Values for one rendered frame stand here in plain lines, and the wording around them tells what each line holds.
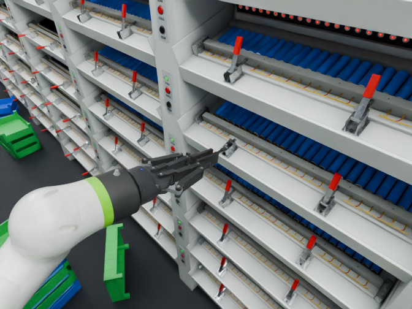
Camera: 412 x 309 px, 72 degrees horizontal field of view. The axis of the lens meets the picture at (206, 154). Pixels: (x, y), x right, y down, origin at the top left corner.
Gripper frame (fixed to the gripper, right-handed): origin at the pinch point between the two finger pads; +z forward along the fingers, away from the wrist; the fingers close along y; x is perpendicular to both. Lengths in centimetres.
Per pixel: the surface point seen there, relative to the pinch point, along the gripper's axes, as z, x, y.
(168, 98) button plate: 4.9, 7.2, -20.9
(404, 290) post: 7.8, -6.0, 44.8
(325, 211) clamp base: 7.2, 0.3, 27.7
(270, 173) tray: 9.7, -0.2, 12.7
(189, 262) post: 20, -69, -16
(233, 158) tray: 8.1, -1.1, 2.5
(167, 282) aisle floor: 19, -95, -27
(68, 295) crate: -19, -99, -54
